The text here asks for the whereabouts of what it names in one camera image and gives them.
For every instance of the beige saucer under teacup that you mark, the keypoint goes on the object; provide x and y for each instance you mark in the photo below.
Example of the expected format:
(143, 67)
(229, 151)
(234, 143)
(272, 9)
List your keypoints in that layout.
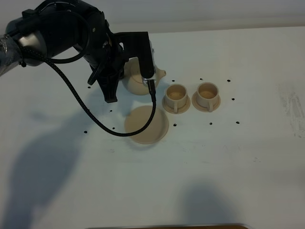
(204, 109)
(179, 110)

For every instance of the beige saucer under far teacup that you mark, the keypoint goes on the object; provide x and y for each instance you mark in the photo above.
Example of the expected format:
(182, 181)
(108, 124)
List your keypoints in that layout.
(204, 109)

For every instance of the beige ceramic teapot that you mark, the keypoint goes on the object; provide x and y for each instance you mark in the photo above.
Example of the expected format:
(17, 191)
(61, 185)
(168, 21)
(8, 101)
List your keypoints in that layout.
(132, 79)

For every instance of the beige teacup far right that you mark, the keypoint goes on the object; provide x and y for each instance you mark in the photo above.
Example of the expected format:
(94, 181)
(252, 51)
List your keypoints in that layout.
(207, 95)

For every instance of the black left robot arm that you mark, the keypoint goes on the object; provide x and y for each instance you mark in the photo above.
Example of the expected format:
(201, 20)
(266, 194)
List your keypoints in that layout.
(63, 31)

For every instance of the beige teacup near teapot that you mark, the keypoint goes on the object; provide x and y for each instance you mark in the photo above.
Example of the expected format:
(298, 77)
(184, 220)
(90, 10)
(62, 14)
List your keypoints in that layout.
(175, 96)

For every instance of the beige saucer under near teacup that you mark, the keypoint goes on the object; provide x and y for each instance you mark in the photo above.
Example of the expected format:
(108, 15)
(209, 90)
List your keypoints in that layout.
(179, 110)

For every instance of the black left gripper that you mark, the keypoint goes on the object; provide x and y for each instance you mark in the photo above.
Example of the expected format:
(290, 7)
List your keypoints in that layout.
(98, 54)

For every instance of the beige round teapot saucer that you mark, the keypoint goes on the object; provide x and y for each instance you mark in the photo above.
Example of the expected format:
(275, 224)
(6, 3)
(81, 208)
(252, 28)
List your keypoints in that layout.
(156, 130)

